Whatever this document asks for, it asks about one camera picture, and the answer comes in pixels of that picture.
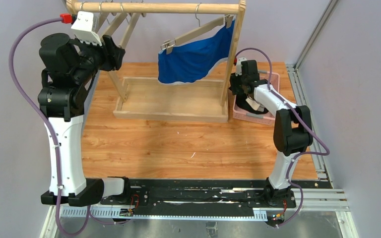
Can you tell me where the black underwear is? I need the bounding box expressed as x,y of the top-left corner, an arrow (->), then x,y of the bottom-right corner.
236,94 -> 269,115

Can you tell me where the grey underwear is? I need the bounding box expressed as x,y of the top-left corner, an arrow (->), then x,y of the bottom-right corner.
245,97 -> 268,114

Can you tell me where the wooden clip hanger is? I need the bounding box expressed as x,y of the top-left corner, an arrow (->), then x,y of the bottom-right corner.
80,1 -> 109,33
101,2 -> 131,39

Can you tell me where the blue underwear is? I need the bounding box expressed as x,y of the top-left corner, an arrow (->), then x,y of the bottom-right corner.
158,20 -> 235,85

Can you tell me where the wooden hanger with blue underwear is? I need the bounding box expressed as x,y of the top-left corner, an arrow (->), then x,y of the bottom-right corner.
160,3 -> 234,54

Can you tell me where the wooden hanger with grey underwear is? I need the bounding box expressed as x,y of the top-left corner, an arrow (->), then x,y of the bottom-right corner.
120,2 -> 146,49

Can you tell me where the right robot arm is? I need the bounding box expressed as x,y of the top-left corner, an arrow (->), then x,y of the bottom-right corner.
230,58 -> 313,203

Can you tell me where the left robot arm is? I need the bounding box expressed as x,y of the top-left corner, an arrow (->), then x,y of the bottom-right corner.
38,33 -> 130,207

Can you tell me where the empty wooden clip hanger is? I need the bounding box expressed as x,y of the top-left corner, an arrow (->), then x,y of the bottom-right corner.
80,1 -> 109,33

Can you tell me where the pink plastic basket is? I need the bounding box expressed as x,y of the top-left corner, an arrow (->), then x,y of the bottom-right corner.
233,72 -> 280,125

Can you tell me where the wooden clothes rack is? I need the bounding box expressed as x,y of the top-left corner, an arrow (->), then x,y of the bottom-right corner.
66,0 -> 246,122

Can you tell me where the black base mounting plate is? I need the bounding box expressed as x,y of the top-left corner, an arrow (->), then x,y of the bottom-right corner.
68,178 -> 332,218

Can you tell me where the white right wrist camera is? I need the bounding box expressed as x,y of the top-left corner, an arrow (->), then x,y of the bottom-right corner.
235,57 -> 247,76

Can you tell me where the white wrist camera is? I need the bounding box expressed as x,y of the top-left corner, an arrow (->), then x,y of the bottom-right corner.
71,11 -> 103,46
235,57 -> 247,76

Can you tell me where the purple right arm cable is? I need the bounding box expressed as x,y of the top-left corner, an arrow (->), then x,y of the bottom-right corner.
235,47 -> 330,228

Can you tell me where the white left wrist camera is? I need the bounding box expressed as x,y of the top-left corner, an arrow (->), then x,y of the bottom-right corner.
71,11 -> 103,46

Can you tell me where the aluminium frame rail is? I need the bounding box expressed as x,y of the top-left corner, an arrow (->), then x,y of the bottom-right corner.
286,0 -> 359,238

